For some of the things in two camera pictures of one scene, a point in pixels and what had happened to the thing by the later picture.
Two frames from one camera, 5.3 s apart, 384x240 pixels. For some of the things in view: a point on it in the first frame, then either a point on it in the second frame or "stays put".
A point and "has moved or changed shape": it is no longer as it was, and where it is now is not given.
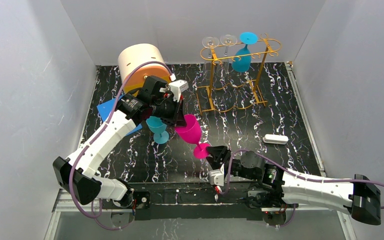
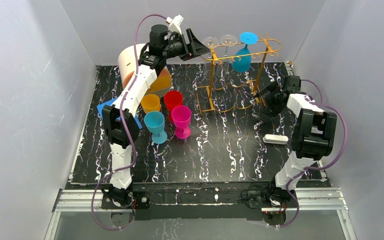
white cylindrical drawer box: [132, 55] stays put
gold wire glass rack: [235, 73] stays put
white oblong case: [275, 139] stays put
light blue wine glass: [156, 126] stays put
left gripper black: [174, 115] to [188, 44]
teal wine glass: [243, 64] stays put
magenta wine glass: [192, 133] has moved or changed shape
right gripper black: [225, 159] to [274, 98]
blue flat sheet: [106, 108] stays put
